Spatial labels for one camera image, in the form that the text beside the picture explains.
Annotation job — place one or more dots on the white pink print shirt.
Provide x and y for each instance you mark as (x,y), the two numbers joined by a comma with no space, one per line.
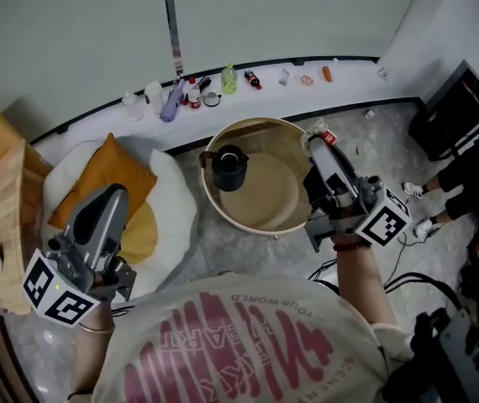
(243,351)

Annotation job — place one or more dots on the yellow round cushion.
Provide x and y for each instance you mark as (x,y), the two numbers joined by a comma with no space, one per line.
(140,237)

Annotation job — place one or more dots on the orange carrot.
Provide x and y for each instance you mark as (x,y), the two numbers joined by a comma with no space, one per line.
(327,74)

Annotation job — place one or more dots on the vertical metal wall strip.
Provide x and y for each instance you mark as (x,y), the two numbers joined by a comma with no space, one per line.
(173,23)

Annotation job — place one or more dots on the black brush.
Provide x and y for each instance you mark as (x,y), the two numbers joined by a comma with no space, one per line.
(204,83)

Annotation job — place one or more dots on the white curved ledge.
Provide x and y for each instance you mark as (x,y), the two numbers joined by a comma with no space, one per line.
(264,103)

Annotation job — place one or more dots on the black kettle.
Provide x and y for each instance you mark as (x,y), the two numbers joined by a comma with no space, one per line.
(229,174)

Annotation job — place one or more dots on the purple cloth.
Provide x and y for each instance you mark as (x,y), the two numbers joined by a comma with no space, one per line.
(172,105)

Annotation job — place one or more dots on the white paper cup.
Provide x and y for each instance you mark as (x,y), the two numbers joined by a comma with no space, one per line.
(154,97)

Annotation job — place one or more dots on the clear plastic bottle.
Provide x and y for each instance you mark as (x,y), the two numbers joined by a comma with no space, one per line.
(132,107)

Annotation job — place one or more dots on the crumpled white scrap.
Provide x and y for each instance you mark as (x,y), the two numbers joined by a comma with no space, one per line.
(370,114)

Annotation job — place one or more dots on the small red label bottle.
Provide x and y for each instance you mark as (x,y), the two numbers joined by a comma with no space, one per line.
(194,97)

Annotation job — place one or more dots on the person's left forearm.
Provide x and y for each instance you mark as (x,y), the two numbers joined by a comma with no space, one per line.
(90,351)

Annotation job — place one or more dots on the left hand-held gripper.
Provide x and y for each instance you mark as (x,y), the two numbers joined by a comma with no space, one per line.
(61,296)

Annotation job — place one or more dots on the orange square cushion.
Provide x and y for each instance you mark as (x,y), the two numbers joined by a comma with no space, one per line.
(109,166)

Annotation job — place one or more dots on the clear bag with red label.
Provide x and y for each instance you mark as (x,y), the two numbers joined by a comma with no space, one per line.
(327,137)

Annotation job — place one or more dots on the small white object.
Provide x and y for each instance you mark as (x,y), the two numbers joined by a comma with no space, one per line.
(383,74)

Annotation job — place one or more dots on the white cup with saucer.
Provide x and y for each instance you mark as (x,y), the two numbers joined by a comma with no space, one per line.
(212,99)

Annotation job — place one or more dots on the dark wooden slatted panel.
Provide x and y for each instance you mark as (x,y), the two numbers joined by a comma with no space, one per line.
(8,359)

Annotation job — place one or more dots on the person's right hand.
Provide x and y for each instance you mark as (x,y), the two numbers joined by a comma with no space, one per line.
(341,198)

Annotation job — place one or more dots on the white fluffy pouf seat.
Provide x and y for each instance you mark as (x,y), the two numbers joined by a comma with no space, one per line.
(172,200)

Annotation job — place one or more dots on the person's right forearm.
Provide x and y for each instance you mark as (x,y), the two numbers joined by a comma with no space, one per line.
(357,279)

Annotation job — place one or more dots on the thin metal bangle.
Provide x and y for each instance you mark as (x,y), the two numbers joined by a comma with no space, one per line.
(96,330)

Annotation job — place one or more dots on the green drink bottle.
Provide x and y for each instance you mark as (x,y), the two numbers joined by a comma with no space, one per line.
(229,82)

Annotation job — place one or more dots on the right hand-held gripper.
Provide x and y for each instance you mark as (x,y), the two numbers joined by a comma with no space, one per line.
(384,221)

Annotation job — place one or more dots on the dark cola bottle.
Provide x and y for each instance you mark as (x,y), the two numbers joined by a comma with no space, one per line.
(253,80)

